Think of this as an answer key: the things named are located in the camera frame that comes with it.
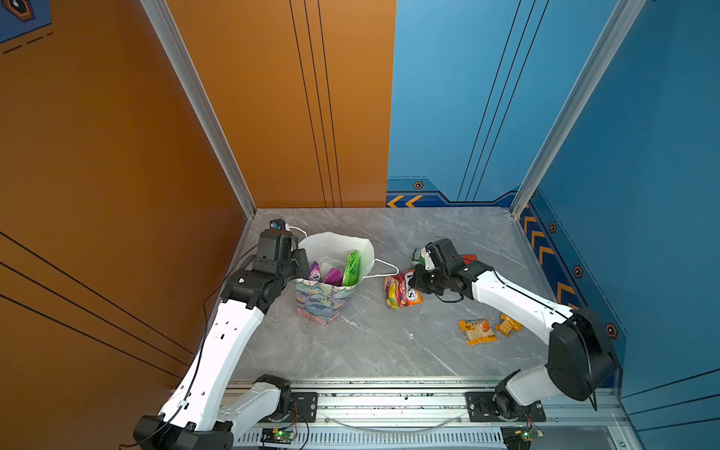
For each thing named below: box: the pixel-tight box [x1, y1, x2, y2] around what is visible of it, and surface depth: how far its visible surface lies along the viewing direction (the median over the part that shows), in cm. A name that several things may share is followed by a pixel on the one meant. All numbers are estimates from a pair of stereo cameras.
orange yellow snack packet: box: [458, 317, 498, 346], surface depth 87 cm
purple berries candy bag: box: [308, 260, 321, 282], surface depth 84 cm
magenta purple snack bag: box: [322, 268, 344, 286], surface depth 85 cm
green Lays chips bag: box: [342, 249, 360, 287], surface depth 83 cm
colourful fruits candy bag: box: [384, 270, 425, 312], surface depth 89 cm
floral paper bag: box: [295, 231, 400, 327], surface depth 77 cm
